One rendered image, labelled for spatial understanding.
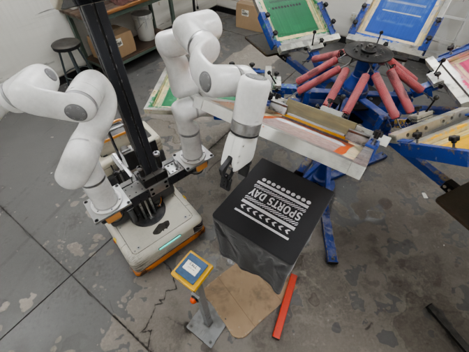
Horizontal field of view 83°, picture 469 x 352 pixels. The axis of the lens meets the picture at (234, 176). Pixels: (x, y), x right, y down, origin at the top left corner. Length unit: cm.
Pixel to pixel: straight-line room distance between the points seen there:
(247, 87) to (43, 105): 50
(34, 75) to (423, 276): 262
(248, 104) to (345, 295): 190
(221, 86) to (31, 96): 46
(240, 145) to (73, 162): 51
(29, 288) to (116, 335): 80
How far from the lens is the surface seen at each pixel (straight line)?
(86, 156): 90
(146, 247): 209
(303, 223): 134
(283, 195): 142
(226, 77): 65
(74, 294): 247
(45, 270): 267
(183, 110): 112
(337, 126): 138
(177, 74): 105
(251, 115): 63
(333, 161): 78
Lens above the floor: 207
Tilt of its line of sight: 49 degrees down
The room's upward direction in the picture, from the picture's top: straight up
